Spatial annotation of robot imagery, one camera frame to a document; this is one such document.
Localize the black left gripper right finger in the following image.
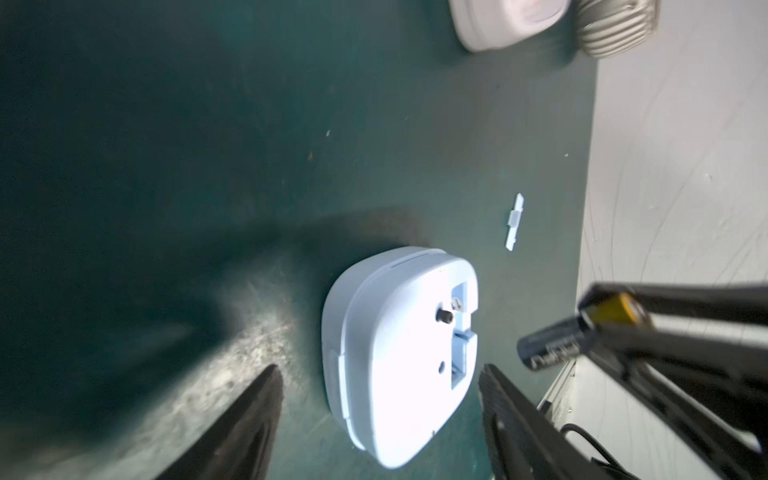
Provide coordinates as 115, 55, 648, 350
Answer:
478, 364, 609, 479

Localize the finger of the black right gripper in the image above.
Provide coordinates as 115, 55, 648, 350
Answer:
577, 283, 767, 327
584, 326, 767, 479

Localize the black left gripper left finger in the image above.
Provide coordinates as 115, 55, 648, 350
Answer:
158, 364, 284, 479

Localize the small dark battery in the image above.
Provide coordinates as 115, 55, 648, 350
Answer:
517, 293, 652, 371

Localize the blue white alarm clock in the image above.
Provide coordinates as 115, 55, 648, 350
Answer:
321, 246, 479, 469

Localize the blue clock battery cover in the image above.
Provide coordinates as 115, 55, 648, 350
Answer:
505, 193, 525, 252

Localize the white alarm clock back up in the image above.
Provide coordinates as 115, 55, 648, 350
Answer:
449, 0, 571, 53

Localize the striped white ceramic mug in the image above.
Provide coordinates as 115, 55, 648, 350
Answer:
575, 0, 661, 59

